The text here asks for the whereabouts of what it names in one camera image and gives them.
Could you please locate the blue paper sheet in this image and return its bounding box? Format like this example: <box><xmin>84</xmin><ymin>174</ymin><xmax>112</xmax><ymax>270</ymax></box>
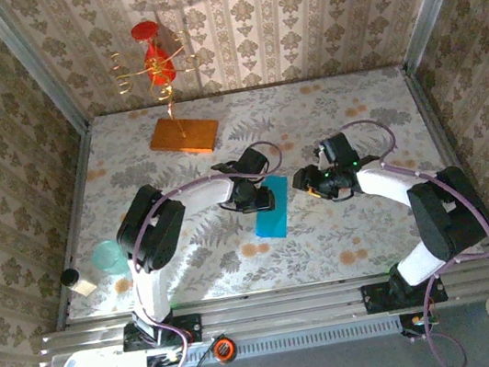
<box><xmin>246</xmin><ymin>172</ymin><xmax>297</xmax><ymax>242</ymax></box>

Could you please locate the orange black round device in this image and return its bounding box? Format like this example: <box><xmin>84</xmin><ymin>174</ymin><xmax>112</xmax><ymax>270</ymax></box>
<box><xmin>210</xmin><ymin>333</ymin><xmax>240</xmax><ymax>365</ymax></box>

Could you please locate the teal textured glass cup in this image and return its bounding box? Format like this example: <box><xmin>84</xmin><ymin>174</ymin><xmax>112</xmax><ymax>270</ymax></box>
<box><xmin>88</xmin><ymin>236</ymin><xmax>132</xmax><ymax>281</ymax></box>

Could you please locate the small bottle with black cap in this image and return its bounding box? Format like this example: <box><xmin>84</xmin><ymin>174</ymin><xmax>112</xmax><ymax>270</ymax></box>
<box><xmin>57</xmin><ymin>265</ymin><xmax>100</xmax><ymax>301</ymax></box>

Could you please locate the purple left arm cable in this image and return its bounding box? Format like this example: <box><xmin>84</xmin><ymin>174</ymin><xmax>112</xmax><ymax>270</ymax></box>
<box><xmin>113</xmin><ymin>138</ymin><xmax>315</xmax><ymax>367</ymax></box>

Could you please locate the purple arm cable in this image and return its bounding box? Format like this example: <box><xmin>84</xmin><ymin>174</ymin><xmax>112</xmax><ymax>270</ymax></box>
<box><xmin>336</xmin><ymin>102</ymin><xmax>489</xmax><ymax>367</ymax></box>
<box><xmin>113</xmin><ymin>138</ymin><xmax>315</xmax><ymax>367</ymax></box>

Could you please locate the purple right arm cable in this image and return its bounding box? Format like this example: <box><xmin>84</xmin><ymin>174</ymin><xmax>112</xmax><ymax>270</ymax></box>
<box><xmin>336</xmin><ymin>102</ymin><xmax>489</xmax><ymax>367</ymax></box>

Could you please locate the wire sculpture with wooden base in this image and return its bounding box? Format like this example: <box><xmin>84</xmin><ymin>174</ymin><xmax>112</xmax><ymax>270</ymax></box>
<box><xmin>103</xmin><ymin>11</ymin><xmax>224</xmax><ymax>167</ymax></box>

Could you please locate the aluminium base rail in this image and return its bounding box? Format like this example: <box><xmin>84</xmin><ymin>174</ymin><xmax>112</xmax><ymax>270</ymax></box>
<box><xmin>34</xmin><ymin>258</ymin><xmax>489</xmax><ymax>367</ymax></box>

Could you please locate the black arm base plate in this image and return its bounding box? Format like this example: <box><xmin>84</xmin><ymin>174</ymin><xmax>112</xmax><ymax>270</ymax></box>
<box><xmin>360</xmin><ymin>270</ymin><xmax>450</xmax><ymax>317</ymax></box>
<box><xmin>119</xmin><ymin>311</ymin><xmax>205</xmax><ymax>355</ymax></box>

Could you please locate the grey slotted cable duct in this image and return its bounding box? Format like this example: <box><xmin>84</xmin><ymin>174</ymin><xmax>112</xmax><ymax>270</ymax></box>
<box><xmin>176</xmin><ymin>313</ymin><xmax>404</xmax><ymax>367</ymax></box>

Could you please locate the aluminium frame post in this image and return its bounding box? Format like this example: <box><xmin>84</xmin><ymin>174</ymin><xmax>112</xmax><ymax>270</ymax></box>
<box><xmin>0</xmin><ymin>0</ymin><xmax>121</xmax><ymax>334</ymax></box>
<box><xmin>391</xmin><ymin>0</ymin><xmax>489</xmax><ymax>266</ymax></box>

